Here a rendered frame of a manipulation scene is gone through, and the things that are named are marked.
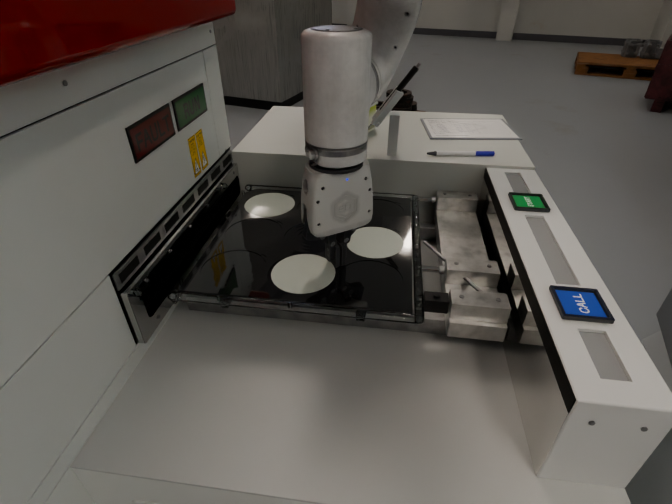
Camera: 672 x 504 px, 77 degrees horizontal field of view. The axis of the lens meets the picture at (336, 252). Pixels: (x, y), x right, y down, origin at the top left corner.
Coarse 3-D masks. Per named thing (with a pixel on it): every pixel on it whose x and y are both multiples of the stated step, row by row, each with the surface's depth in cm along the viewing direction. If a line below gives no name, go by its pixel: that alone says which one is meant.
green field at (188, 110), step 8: (200, 88) 73; (192, 96) 70; (200, 96) 73; (176, 104) 65; (184, 104) 68; (192, 104) 71; (200, 104) 73; (184, 112) 68; (192, 112) 71; (200, 112) 74; (184, 120) 68
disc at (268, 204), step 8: (248, 200) 85; (256, 200) 85; (264, 200) 85; (272, 200) 85; (280, 200) 85; (288, 200) 85; (248, 208) 83; (256, 208) 83; (264, 208) 83; (272, 208) 83; (280, 208) 83; (288, 208) 83; (264, 216) 80
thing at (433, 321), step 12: (216, 312) 70; (228, 312) 69; (240, 312) 69; (252, 312) 68; (264, 312) 68; (276, 312) 68; (288, 312) 67; (432, 312) 65; (348, 324) 67; (360, 324) 67; (372, 324) 66; (384, 324) 66; (396, 324) 66; (408, 324) 65; (420, 324) 65; (432, 324) 65; (444, 324) 64
